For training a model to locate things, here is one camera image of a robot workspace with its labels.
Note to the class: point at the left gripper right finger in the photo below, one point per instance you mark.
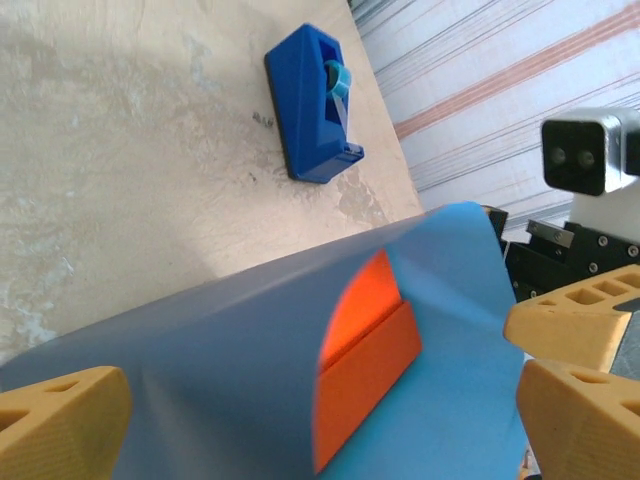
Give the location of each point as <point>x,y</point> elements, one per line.
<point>585,430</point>

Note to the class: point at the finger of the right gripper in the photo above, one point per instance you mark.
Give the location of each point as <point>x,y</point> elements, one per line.
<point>499,222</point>
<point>565,325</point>

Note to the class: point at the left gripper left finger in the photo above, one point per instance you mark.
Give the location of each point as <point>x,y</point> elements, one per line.
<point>60,430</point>

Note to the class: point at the blue wrapping paper sheet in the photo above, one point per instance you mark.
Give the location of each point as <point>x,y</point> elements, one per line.
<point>200,360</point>

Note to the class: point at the orange gift box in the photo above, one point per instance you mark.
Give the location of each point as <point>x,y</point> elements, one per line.
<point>365,360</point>

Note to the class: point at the teal tape roll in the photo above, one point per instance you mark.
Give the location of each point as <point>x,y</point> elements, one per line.
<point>339,79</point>

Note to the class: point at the blue tape dispenser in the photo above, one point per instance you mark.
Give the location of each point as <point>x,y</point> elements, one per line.
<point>300,110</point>

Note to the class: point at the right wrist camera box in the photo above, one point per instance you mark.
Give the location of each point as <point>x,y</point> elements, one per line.
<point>575,150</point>

